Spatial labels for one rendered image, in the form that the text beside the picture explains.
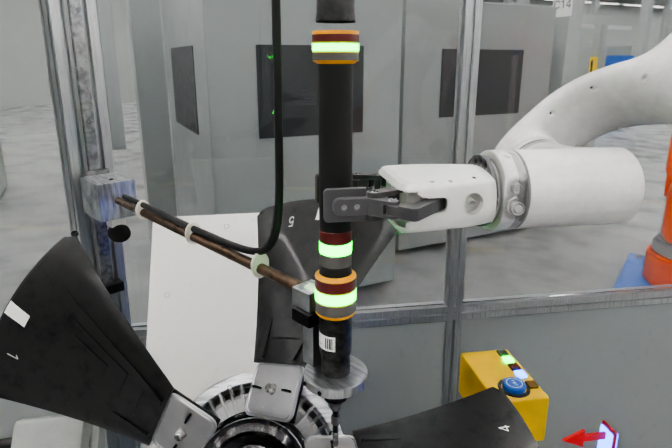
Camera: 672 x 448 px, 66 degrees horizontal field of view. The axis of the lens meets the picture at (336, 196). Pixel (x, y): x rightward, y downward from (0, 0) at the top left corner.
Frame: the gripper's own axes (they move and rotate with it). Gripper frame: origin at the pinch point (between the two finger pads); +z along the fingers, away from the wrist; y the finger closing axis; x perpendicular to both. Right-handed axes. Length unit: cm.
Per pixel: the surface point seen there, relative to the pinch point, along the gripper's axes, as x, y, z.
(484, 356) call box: -43, 35, -35
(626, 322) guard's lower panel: -60, 70, -96
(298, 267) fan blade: -13.6, 14.8, 2.7
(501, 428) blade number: -32.5, 3.1, -22.1
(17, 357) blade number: -21.4, 10.8, 36.9
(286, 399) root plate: -25.1, 3.0, 5.3
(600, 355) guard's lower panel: -70, 70, -89
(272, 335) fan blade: -21.0, 10.6, 6.5
